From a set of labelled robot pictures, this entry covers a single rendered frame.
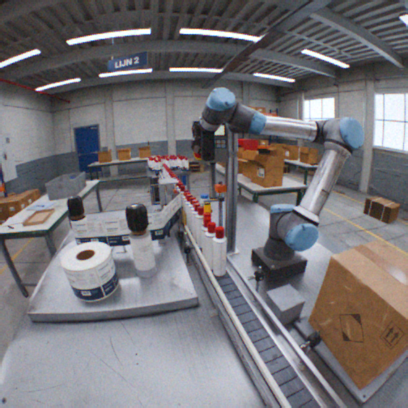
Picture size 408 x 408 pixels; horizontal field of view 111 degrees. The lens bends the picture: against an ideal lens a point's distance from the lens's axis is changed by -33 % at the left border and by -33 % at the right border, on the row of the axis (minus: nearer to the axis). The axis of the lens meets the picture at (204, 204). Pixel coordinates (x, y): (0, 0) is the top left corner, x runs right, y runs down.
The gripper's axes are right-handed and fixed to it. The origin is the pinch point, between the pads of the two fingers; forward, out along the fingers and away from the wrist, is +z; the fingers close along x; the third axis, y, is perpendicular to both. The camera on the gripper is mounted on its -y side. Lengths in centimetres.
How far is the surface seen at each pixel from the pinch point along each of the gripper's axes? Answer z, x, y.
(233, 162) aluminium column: -0.5, -15.3, -5.5
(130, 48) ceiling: 228, 42, 391
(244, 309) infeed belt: -16, -2, -62
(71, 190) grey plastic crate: 163, 116, 43
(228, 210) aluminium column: 9.8, -12.8, -25.2
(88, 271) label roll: -8, 47, -42
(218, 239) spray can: -7.2, 0.0, -37.0
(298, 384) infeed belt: -42, -2, -77
